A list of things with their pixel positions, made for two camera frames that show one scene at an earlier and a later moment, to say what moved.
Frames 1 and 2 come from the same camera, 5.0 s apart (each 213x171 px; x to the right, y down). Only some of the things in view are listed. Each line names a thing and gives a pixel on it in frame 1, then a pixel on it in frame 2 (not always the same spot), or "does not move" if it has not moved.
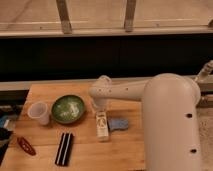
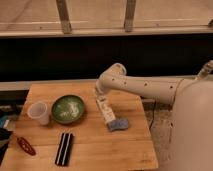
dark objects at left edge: (8, 117) does not move
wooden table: (62, 128) does not move
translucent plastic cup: (39, 110) does not move
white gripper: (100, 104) -> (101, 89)
